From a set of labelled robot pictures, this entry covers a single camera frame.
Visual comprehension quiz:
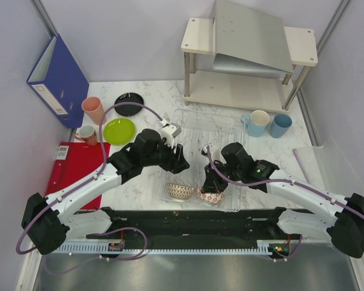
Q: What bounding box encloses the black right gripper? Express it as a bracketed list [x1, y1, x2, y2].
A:
[201, 159, 243, 193]

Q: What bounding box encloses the blue and red patterned bowl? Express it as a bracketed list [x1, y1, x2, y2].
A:
[197, 187, 225, 205]

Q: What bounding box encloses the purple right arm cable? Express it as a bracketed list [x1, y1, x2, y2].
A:
[207, 151, 364, 228]

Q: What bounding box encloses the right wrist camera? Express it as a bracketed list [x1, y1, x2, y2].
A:
[201, 144, 221, 161]

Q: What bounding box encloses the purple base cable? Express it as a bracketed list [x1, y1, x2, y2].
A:
[268, 233, 303, 263]
[42, 226, 149, 275]

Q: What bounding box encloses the red folder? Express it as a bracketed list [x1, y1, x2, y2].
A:
[44, 142, 103, 196]

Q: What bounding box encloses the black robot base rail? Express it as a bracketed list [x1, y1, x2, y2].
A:
[103, 207, 300, 250]

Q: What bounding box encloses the white wire dish rack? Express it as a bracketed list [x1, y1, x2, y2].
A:
[158, 109, 245, 212]

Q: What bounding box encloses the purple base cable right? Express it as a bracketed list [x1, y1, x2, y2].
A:
[268, 233, 303, 263]

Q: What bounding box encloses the black plate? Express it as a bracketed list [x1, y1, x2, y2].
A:
[114, 92, 144, 117]

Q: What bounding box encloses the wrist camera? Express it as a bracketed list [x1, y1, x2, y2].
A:
[201, 144, 221, 161]
[160, 119, 182, 148]

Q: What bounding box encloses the pink dotted mug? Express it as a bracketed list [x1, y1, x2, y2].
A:
[75, 125, 98, 146]

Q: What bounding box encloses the grey metal sheet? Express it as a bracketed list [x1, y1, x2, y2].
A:
[213, 1, 294, 74]

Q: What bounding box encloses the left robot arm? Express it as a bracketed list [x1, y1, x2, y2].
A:
[21, 124, 190, 255]

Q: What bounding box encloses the light blue cable duct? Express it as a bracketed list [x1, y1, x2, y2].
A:
[57, 240, 269, 255]

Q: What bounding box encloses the pink tumbler cup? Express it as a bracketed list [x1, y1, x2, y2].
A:
[81, 96, 106, 125]

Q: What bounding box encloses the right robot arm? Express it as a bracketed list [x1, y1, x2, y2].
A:
[201, 142, 364, 258]

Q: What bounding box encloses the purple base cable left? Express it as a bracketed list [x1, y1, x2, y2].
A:
[42, 226, 149, 275]

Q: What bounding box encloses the blue ring binder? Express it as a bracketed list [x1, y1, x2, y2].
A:
[27, 35, 89, 129]

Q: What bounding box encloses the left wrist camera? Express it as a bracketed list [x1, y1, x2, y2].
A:
[160, 119, 182, 148]

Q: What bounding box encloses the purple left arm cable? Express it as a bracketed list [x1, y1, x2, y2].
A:
[15, 102, 164, 255]

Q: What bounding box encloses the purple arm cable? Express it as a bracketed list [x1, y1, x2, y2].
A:
[15, 102, 164, 255]
[207, 151, 364, 228]

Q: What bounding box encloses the white two-tier shelf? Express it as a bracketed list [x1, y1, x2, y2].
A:
[181, 18, 318, 113]

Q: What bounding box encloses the light blue ceramic mug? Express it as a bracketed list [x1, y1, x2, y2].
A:
[241, 110, 270, 138]

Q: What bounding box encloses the brown patterned bowl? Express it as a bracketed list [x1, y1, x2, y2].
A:
[167, 183, 195, 200]

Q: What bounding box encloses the lime green plate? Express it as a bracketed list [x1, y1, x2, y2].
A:
[103, 118, 136, 146]

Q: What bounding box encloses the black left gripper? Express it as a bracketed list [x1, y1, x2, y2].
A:
[142, 136, 189, 174]

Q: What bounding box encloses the light blue tumbler cup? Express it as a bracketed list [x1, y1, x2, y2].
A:
[269, 114, 292, 138]

